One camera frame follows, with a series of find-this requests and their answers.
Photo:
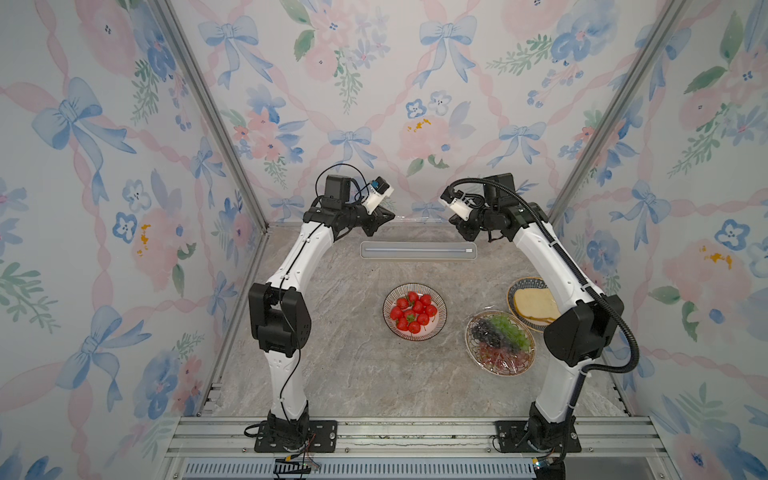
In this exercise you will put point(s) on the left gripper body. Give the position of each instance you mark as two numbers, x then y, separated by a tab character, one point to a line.
358	218

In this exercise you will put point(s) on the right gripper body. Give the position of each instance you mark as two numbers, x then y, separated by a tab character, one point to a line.
479	220

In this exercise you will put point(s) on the plastic wrap dispenser box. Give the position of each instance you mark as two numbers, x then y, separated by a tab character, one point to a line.
418	251

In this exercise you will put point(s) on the glass plate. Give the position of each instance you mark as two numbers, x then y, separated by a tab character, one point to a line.
421	288

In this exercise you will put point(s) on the blue yellow-rimmed plate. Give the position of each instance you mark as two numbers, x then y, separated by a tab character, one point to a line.
528	303

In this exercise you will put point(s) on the patterned fruit plate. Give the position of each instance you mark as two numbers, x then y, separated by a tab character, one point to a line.
500	343

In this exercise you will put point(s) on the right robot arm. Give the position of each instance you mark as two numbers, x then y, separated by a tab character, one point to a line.
587	320

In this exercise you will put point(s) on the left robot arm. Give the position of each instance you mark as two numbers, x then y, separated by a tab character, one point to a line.
279	316

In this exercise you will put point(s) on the bread slices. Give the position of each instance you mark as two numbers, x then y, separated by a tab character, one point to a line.
536	304

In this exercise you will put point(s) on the red strawberries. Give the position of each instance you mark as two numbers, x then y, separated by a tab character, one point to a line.
413	315

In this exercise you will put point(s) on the black grapes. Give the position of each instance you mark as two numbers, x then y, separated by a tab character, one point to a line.
485	332

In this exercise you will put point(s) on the green grapes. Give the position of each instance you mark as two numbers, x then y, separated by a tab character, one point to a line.
516	335

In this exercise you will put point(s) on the red grapes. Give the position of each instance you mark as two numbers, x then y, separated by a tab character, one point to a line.
503	362

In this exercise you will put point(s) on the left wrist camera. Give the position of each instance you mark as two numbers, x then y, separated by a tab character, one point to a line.
379	190

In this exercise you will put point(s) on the left aluminium corner post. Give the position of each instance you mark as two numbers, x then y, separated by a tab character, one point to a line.
180	46

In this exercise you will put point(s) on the aluminium corner post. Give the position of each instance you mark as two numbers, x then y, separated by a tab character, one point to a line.
659	35
180	46

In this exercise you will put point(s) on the right aluminium corner post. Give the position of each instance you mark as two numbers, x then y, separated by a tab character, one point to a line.
659	35

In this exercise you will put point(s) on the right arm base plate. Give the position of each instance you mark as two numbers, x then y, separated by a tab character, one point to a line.
510	435

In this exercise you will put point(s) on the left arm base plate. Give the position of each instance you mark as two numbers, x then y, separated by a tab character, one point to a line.
319	436

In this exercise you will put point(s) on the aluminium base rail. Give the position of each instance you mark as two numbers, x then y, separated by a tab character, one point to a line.
416	448

